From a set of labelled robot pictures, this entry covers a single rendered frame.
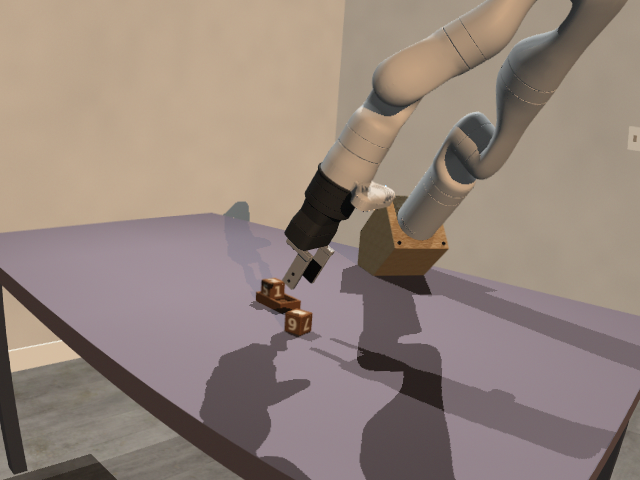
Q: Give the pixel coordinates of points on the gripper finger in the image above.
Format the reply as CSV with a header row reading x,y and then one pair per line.
x,y
317,263
298,266

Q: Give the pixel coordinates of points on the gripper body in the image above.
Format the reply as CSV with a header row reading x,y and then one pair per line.
x,y
342,183

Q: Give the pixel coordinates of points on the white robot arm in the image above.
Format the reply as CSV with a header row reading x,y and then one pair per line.
x,y
528,78

